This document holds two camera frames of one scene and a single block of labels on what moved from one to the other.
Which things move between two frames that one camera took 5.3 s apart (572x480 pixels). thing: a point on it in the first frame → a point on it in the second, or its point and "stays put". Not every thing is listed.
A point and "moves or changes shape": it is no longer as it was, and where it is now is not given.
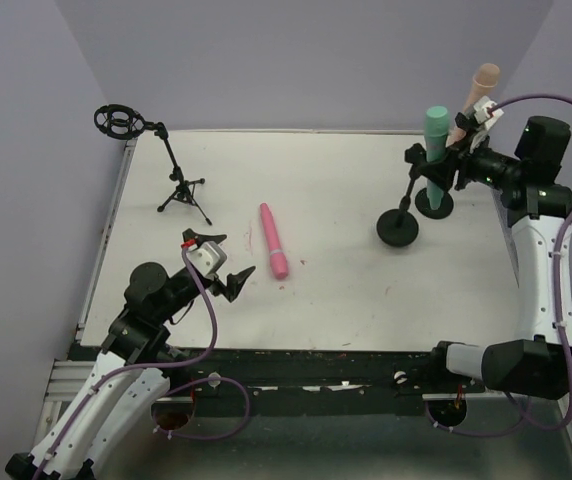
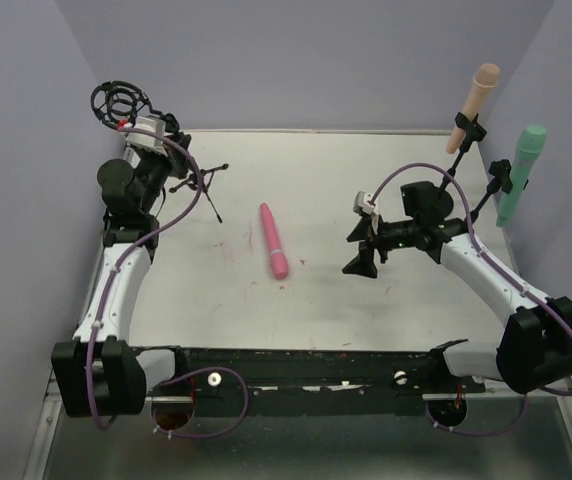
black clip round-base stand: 399,227 moves or changes shape
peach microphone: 485,78 stays put
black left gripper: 214,282 → 177,151
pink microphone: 278,260 stays put
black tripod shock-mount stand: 126,123 moves or changes shape
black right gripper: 446,167 → 371,240
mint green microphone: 436,120 moves or changes shape
